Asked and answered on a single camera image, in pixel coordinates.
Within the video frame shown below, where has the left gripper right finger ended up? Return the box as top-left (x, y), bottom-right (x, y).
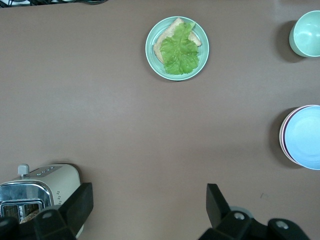
top-left (198, 183), bottom-right (270, 240)

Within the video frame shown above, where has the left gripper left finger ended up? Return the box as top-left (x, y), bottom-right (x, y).
top-left (33, 182), bottom-right (94, 240)

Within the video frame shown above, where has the pink shallow bowl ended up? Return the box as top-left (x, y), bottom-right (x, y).
top-left (280, 105), bottom-right (320, 168)

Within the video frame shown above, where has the blue shallow bowl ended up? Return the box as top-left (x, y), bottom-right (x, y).
top-left (284, 106), bottom-right (320, 171)

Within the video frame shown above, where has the beige and chrome toaster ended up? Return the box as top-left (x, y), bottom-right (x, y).
top-left (0, 163), bottom-right (82, 238)

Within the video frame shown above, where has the toast inside toaster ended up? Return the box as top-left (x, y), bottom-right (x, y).
top-left (19, 209), bottom-right (41, 224)

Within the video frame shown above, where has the green plate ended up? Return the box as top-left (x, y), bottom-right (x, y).
top-left (145, 16), bottom-right (210, 82)

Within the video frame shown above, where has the green lettuce leaf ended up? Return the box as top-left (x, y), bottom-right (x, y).
top-left (159, 21), bottom-right (200, 76)

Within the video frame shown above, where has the brown bread slice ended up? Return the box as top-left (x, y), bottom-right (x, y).
top-left (152, 17), bottom-right (203, 64)

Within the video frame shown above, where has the green deep bowl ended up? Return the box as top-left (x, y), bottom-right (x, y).
top-left (289, 10), bottom-right (320, 58)

